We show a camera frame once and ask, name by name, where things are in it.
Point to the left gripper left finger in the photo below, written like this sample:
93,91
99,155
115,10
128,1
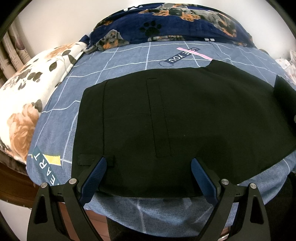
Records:
46,222

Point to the beige floral curtain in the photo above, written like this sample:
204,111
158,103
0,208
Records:
14,55

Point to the brown wooden bed frame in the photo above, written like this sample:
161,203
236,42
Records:
17,197

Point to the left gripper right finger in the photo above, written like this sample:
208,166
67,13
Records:
250,222

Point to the navy dog print blanket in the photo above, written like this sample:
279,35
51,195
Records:
166,22

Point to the blue grid bed sheet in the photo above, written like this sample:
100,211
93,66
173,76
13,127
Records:
50,155

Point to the white floral pillow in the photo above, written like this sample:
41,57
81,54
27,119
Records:
25,94

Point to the black pants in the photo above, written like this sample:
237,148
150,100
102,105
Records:
151,124

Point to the white patterned quilt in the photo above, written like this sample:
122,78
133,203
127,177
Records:
289,65

